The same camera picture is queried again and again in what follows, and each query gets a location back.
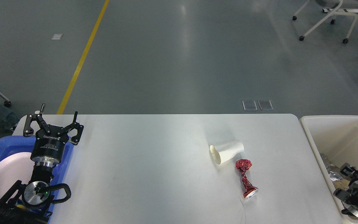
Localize white rolling chair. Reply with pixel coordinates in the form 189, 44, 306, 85
298, 0, 358, 44

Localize crushed red can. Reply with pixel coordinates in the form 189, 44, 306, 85
235, 159, 259, 199

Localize blue plastic tray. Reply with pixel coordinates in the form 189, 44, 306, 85
0, 136, 74, 224

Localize pink plate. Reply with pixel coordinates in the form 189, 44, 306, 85
0, 152, 34, 199

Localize clear plastic wrap in bin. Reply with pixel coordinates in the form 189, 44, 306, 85
319, 153, 333, 169

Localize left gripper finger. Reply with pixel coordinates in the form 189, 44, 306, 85
59, 112, 84, 146
23, 104, 51, 138

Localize white paper cup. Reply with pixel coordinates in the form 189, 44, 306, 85
209, 140, 245, 165

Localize dark brown paper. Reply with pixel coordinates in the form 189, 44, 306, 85
333, 179, 350, 189

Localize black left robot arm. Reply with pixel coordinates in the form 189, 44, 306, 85
0, 104, 84, 224

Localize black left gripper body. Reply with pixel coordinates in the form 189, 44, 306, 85
31, 126, 68, 164

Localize beige plastic bin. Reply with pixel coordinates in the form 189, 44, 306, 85
300, 115, 358, 224

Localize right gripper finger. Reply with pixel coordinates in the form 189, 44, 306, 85
340, 162, 358, 180
333, 188, 352, 203

